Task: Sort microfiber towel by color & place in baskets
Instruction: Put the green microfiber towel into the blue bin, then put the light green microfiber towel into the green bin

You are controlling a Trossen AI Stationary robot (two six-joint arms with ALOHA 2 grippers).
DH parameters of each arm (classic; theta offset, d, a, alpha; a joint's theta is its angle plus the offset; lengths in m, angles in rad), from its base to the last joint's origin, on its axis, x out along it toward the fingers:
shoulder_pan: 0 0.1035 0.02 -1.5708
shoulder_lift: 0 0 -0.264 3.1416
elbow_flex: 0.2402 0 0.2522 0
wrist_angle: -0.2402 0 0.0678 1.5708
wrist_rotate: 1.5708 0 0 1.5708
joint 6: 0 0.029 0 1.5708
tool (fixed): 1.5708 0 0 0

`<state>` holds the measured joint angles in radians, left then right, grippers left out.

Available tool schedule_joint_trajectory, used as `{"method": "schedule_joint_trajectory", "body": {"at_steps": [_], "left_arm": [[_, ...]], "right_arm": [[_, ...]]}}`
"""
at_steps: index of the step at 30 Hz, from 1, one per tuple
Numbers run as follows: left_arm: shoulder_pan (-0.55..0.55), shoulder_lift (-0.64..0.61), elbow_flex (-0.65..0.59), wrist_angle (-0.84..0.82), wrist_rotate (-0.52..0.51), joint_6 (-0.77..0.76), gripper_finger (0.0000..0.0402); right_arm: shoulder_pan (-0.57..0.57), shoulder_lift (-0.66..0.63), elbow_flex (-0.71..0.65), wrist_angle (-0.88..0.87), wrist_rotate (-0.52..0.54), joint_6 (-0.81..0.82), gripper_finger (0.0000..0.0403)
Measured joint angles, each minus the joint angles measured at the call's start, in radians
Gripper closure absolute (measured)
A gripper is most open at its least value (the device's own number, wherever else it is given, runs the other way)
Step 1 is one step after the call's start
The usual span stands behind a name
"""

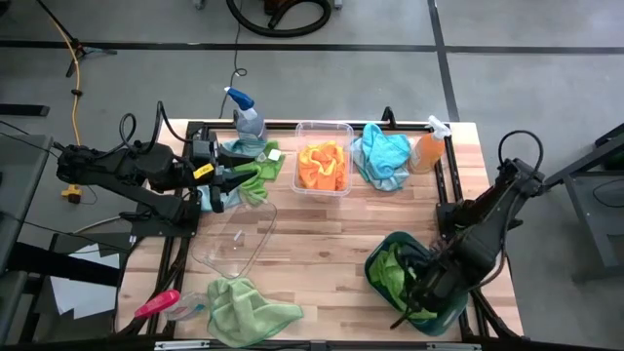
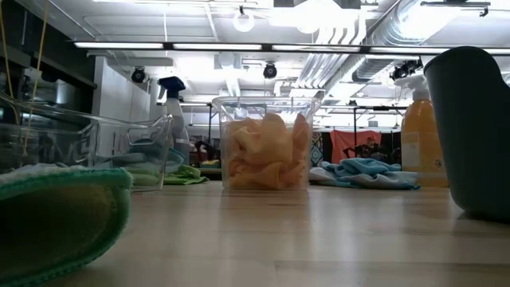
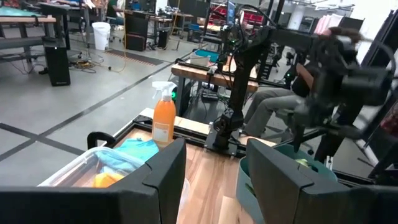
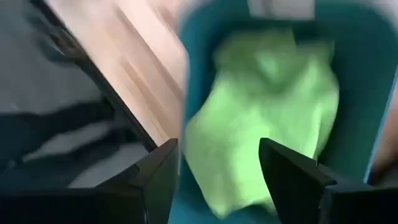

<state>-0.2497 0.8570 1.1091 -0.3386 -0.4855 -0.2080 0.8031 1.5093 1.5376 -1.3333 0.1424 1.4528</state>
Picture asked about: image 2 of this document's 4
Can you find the wide clear plastic bin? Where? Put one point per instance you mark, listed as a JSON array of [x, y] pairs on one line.
[[119, 131]]

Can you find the dark green plastic basket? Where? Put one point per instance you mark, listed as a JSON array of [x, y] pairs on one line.
[[478, 139]]

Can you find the round ceiling lamp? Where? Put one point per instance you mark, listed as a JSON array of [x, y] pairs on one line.
[[244, 22]]

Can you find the black ceiling fixture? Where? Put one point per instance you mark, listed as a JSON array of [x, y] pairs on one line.
[[406, 68]]

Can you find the red hanging cloth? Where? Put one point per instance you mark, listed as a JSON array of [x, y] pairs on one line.
[[342, 147]]

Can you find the teal-edged pale blue towel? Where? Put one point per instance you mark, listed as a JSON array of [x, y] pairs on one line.
[[60, 227]]

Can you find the black round ceiling camera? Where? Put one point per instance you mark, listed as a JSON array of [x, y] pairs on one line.
[[138, 75], [269, 70]]

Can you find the tall clear plastic bin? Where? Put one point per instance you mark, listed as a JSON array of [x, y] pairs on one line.
[[239, 107]]

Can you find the person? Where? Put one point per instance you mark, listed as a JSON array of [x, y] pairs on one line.
[[368, 149]]

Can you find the blue-trigger spray bottle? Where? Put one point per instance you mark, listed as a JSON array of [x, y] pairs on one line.
[[172, 85]]

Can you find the overhead LED light bar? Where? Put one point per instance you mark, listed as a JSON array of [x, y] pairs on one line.
[[119, 45]]

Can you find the blue microfiber towel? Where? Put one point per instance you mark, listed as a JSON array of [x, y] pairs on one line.
[[175, 159], [358, 171]]

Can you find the green microfiber towel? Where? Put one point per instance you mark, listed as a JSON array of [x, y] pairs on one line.
[[187, 175]]

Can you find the orange liquid spray bottle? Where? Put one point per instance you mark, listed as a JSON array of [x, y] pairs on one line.
[[418, 139]]

